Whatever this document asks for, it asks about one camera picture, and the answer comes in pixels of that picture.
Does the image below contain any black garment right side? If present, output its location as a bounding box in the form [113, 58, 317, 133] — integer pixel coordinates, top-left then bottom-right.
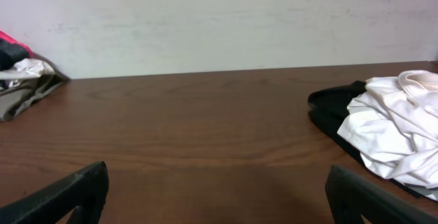
[308, 82, 420, 195]

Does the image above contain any white printed t-shirt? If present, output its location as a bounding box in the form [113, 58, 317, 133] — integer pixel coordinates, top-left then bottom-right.
[337, 70, 437, 200]

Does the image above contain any red pink garment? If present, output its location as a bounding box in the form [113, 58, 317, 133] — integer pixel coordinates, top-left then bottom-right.
[0, 32, 34, 59]

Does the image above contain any black folded garment on pile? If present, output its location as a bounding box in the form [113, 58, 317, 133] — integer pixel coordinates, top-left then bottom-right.
[0, 39, 31, 71]

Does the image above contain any white black-print garment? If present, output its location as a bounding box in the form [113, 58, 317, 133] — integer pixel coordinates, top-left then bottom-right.
[1, 58, 55, 90]

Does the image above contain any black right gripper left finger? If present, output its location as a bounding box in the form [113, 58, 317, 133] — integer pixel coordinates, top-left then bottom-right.
[1, 161, 109, 224]

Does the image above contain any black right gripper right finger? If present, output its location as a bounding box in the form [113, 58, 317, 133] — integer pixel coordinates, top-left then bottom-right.
[325, 165, 437, 224]

